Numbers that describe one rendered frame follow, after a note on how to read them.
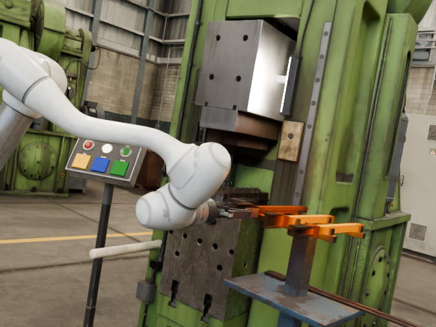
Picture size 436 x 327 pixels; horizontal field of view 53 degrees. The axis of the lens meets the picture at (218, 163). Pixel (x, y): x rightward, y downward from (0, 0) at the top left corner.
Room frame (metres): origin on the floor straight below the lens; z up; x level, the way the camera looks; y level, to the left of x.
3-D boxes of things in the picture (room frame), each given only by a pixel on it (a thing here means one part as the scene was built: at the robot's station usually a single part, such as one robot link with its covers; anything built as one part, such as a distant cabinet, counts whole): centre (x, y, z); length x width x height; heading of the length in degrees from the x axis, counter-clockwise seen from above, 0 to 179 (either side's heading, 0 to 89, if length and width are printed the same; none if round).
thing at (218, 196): (2.17, -0.09, 0.96); 0.42 x 0.20 x 0.09; 145
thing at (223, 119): (2.17, -0.09, 1.32); 0.42 x 0.20 x 0.10; 145
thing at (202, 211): (1.24, 0.05, 1.01); 0.09 x 0.06 x 0.09; 48
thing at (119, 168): (2.11, 0.47, 1.01); 0.07 x 0.05 x 0.07; 80
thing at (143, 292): (2.30, 0.26, 0.36); 0.09 x 0.07 x 0.12; 55
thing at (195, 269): (2.15, -0.14, 0.69); 0.56 x 0.38 x 0.45; 145
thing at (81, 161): (2.14, 0.66, 1.01); 0.07 x 0.05 x 0.07; 80
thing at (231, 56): (2.15, -0.12, 1.56); 0.42 x 0.39 x 0.40; 145
